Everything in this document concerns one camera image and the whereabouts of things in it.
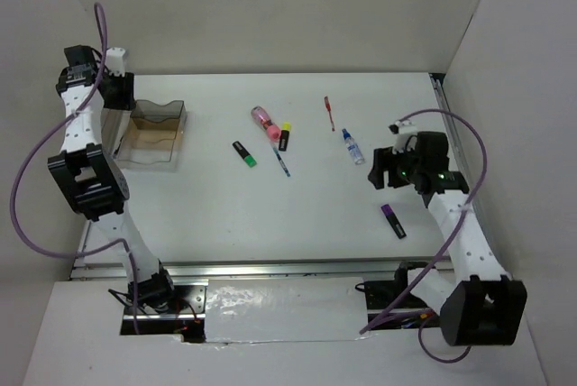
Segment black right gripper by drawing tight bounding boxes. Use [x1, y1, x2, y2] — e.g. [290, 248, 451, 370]
[367, 141, 425, 189]

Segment red pen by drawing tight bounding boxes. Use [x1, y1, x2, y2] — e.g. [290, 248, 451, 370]
[324, 96, 335, 132]

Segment yellow black highlighter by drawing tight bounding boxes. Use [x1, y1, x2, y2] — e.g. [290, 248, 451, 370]
[279, 122, 292, 152]

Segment green black highlighter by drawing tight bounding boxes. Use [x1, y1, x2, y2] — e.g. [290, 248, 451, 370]
[232, 141, 257, 168]

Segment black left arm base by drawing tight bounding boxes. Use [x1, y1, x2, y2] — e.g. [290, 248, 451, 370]
[107, 275, 208, 324]

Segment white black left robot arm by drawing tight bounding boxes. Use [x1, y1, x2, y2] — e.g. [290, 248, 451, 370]
[47, 45, 178, 313]

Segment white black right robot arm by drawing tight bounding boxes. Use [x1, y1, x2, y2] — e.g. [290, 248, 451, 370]
[368, 132, 527, 346]

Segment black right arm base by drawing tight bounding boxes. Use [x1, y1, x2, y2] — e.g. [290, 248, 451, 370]
[348, 260, 451, 313]

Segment smoky grey plastic tray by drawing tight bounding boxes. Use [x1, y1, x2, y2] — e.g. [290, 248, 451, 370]
[131, 99, 187, 131]

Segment purple black highlighter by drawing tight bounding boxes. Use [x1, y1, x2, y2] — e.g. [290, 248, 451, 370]
[380, 204, 407, 239]

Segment amber plastic tray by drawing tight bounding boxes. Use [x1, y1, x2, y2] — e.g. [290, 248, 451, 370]
[116, 120, 186, 158]

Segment blue cap spray bottle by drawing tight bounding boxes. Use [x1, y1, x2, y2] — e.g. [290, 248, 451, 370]
[342, 129, 365, 165]

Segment clear plastic tray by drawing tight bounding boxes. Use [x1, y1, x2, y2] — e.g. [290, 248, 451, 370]
[115, 152, 179, 172]

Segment pink glue bottle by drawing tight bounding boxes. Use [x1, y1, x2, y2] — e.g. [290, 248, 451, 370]
[251, 106, 281, 142]

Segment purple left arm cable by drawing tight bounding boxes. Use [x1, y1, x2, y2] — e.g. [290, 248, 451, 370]
[9, 2, 142, 333]

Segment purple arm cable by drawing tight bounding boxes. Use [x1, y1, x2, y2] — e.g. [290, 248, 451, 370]
[9, 2, 142, 333]
[359, 108, 490, 363]

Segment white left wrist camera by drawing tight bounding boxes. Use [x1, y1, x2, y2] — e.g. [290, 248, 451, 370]
[105, 47, 128, 77]

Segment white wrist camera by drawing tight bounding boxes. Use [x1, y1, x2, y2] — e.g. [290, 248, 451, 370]
[105, 47, 128, 77]
[389, 119, 418, 154]

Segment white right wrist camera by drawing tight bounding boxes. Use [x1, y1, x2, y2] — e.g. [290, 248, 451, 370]
[389, 119, 418, 154]

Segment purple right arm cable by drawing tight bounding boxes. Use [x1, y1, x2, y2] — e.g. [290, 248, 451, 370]
[359, 108, 490, 363]

